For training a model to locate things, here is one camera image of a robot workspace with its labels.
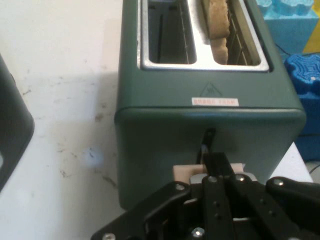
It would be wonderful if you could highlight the dark blue toy block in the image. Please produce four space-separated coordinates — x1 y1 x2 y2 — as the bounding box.
283 52 320 162

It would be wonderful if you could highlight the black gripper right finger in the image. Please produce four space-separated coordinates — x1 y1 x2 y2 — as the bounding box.
216 151 320 240

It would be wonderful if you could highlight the large cyan toy block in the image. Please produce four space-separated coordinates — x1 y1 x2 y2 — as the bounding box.
256 0 320 54

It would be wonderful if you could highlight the brown bread slice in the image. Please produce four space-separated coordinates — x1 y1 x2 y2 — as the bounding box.
201 0 231 40
210 36 229 65

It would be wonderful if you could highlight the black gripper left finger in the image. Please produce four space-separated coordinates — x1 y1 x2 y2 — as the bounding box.
91 152 234 240

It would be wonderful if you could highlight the green two-slot toaster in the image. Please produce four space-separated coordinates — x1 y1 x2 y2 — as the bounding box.
114 0 307 210

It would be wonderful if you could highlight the black coffee maker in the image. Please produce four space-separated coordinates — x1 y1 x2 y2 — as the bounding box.
0 52 36 193

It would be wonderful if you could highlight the cream toaster lever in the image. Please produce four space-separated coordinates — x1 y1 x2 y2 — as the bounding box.
171 161 248 182

